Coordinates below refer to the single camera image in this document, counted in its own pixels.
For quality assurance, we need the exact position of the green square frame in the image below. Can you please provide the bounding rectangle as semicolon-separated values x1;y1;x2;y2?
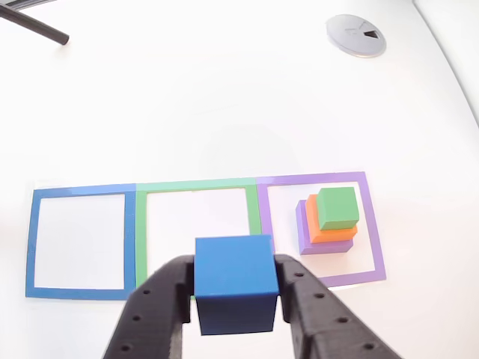
134;177;263;300

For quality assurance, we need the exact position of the purple square frame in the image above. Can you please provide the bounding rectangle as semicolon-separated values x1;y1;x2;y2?
256;171;388;289

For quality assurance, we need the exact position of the small blue cube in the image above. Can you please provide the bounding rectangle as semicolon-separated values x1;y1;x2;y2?
194;234;281;337

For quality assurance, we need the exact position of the thin black rod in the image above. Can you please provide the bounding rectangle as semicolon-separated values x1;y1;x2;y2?
0;7;70;46

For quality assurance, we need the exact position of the round silver cable grommet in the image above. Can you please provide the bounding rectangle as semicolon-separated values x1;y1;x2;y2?
325;13;388;59

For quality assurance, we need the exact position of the orange block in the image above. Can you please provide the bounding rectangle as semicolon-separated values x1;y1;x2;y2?
305;194;359;245

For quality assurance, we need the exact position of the purple block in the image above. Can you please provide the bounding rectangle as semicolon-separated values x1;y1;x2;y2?
295;200;355;257

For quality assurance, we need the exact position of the green block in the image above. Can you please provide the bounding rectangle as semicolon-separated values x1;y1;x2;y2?
316;185;361;232

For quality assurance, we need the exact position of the blue square frame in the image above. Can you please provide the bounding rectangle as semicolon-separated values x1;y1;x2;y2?
25;183;138;301

